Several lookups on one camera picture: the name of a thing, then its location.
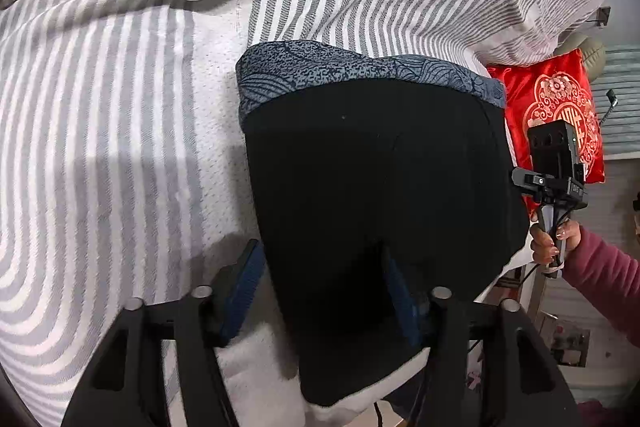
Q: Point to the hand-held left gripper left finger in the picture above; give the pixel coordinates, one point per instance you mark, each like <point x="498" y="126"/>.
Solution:
<point x="245" y="287"/>

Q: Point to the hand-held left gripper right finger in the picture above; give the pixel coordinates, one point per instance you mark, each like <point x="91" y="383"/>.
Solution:
<point x="402" y="302"/>

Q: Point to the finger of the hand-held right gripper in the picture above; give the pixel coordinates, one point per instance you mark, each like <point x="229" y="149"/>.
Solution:
<point x="529" y="182"/>

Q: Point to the black pants blue patterned waistband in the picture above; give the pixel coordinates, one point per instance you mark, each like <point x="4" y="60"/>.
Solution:
<point x="375" y="187"/>

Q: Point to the person's right forearm pink sleeve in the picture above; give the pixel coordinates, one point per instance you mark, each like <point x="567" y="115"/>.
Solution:
<point x="607" y="274"/>

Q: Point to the person's right hand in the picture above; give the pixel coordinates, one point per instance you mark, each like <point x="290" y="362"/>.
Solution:
<point x="542" y="247"/>

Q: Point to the red embroidered cushion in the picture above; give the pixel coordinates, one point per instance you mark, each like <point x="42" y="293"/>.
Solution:
<point x="545" y="102"/>

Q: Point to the beige padded chair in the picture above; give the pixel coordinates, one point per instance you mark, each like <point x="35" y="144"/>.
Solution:
<point x="585" y="52"/>

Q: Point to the grey striped bed sheet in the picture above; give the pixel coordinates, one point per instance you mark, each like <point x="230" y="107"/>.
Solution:
<point x="110" y="147"/>

